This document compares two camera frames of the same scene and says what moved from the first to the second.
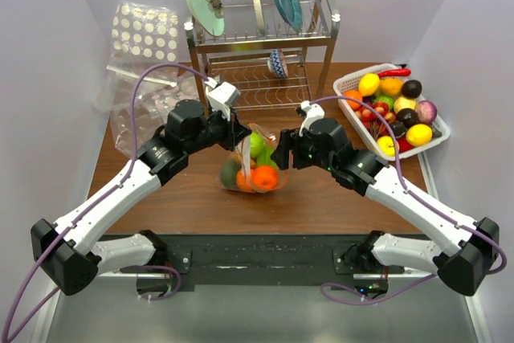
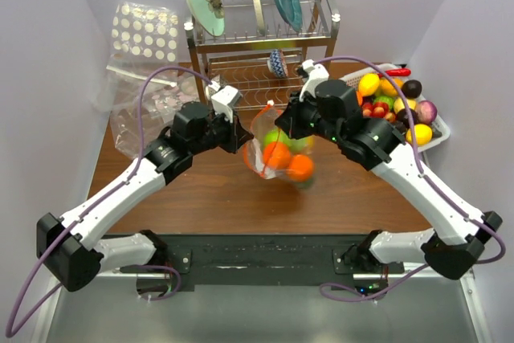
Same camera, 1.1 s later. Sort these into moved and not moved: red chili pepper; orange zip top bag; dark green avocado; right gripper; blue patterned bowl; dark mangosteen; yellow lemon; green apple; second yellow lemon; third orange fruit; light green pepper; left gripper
Moved: light green pepper; right gripper; orange zip top bag; dark green avocado; green apple
Not moved: red chili pepper; third orange fruit; yellow lemon; blue patterned bowl; dark mangosteen; second yellow lemon; left gripper
